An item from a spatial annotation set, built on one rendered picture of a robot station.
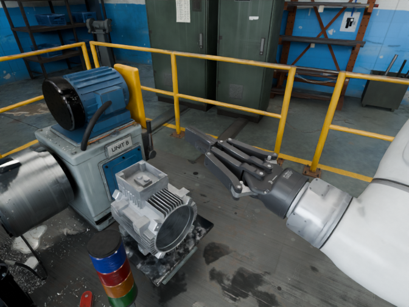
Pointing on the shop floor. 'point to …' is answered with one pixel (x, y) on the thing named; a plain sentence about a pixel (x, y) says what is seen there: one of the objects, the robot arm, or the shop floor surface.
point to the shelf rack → (50, 30)
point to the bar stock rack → (321, 43)
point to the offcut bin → (385, 89)
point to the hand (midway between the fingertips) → (200, 140)
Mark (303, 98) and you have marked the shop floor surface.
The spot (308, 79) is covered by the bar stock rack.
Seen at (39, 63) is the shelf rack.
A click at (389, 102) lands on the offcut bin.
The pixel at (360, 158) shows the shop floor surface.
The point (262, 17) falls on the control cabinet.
